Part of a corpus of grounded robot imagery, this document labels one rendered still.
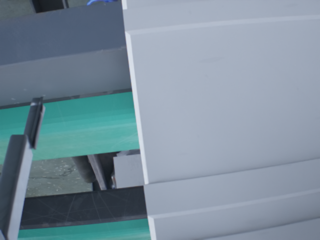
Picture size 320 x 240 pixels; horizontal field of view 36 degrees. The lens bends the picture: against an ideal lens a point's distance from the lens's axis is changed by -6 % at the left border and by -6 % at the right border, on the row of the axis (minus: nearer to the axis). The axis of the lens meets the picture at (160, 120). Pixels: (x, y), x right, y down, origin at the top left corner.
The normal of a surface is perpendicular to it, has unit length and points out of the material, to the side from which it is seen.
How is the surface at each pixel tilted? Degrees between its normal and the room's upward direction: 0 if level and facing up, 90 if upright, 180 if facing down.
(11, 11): 0
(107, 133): 0
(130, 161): 90
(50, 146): 0
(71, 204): 90
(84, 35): 90
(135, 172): 90
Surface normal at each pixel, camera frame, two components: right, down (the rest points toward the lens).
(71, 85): 0.13, 0.91
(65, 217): -0.01, -0.40
